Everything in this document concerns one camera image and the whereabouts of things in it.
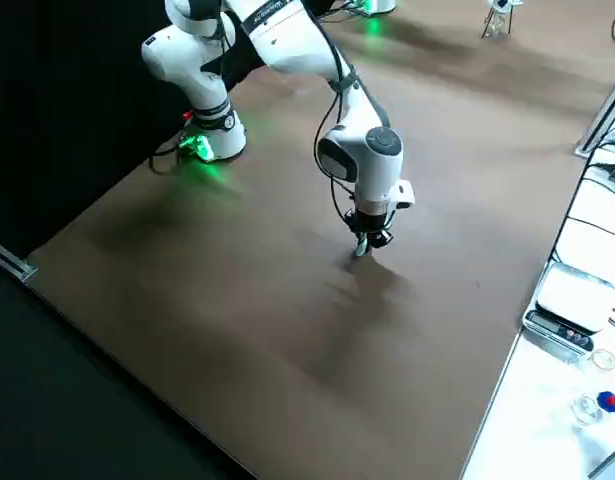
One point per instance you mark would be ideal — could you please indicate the clear glass cup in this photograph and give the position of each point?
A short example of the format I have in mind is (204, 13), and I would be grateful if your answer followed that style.
(586, 410)

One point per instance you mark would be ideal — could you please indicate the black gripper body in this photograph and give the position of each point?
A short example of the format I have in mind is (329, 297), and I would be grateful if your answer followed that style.
(373, 223)

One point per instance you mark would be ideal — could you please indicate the small pale green spoon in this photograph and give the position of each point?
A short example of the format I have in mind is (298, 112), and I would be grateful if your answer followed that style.
(361, 251)

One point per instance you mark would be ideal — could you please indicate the small round glass dish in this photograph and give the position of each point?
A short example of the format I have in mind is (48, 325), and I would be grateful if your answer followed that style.
(602, 360)

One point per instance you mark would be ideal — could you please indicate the blue and red object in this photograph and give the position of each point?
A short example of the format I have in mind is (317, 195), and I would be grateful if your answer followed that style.
(607, 400)

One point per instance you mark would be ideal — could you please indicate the clear glass burner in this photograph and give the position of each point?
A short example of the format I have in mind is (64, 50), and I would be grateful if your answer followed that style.
(496, 25)

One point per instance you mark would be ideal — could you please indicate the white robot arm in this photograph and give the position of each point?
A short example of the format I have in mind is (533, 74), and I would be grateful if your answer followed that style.
(367, 165)
(382, 5)

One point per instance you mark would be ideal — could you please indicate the digital scale silver platform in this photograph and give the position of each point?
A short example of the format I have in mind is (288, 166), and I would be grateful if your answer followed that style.
(577, 300)

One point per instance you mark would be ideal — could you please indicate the aluminium profile post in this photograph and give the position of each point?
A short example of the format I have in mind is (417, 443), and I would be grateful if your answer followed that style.
(602, 120)

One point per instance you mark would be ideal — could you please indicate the aluminium frame rail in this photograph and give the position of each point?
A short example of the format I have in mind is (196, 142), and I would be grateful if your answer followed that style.
(12, 262)

